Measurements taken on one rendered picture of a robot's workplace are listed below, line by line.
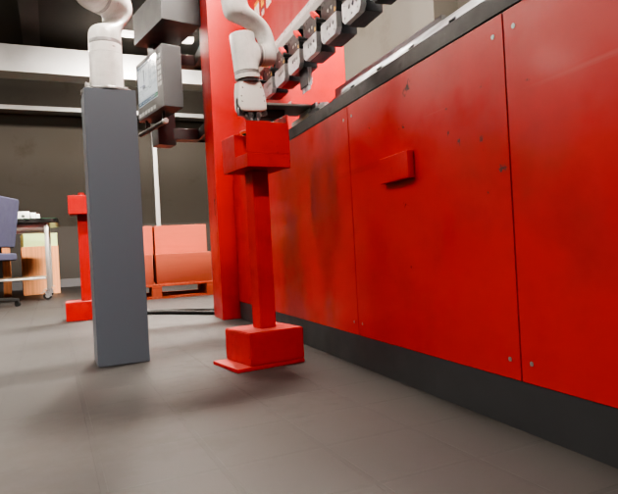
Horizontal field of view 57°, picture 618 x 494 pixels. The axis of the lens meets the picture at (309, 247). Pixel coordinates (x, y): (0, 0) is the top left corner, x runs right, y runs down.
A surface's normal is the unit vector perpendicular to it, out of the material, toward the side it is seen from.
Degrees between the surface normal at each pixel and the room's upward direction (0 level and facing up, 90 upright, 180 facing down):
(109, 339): 90
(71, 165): 90
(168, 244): 90
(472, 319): 90
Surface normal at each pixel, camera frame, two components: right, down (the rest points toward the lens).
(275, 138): 0.53, -0.03
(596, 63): -0.93, 0.05
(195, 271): 0.31, -0.02
